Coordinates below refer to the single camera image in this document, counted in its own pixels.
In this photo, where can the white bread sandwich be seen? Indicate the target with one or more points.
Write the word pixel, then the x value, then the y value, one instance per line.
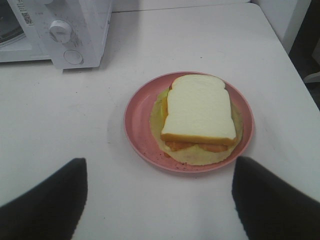
pixel 195 122

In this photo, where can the pink round plate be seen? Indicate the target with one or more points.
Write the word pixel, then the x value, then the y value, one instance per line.
pixel 137 126

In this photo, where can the white microwave oven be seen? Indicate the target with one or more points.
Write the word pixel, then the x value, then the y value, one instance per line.
pixel 24 30

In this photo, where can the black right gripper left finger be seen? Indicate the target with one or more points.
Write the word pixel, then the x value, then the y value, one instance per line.
pixel 51 210

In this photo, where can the white microwave knob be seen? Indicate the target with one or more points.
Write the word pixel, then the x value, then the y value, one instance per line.
pixel 60 31

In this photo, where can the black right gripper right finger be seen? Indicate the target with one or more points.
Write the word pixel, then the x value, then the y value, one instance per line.
pixel 270 208

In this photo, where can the round microwave door button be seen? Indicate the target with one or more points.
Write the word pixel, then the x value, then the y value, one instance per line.
pixel 73 57

